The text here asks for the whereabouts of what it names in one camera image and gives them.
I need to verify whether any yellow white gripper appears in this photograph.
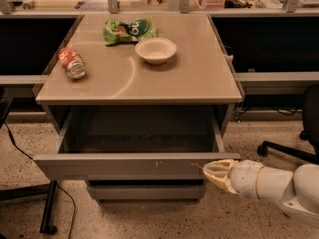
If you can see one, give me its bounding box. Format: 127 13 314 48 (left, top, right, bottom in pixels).
202 159 238 194

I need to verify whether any grey top drawer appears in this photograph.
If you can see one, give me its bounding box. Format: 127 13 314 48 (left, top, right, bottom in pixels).
34 106 240 181

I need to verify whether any grey drawer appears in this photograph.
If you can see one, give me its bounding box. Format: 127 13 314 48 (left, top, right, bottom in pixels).
34 106 240 181
87 180 206 202

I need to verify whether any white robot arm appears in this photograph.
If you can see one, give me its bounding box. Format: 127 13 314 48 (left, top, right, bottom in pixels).
202 159 319 228

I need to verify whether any grey drawer cabinet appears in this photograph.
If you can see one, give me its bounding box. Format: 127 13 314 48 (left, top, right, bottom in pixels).
32 13 246 204

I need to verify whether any grey lower drawer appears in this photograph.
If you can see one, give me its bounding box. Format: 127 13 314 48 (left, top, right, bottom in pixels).
87 180 206 202

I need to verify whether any black office chair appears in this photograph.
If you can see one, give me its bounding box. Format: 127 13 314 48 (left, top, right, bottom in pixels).
256 83 319 166

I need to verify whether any white paper bowl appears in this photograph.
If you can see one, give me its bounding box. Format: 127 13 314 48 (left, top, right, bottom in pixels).
135 37 177 65

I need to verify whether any green chip bag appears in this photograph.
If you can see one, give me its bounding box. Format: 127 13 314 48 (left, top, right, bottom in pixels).
103 16 157 46

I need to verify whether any black stand base left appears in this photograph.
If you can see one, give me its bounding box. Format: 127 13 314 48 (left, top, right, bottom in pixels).
0 87 57 235

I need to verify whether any orange soda can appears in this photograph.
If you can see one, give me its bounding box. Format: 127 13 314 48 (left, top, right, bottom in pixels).
58 47 87 79

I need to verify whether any black floor cable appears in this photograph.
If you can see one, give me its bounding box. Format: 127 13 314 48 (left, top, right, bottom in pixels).
2 121 77 239

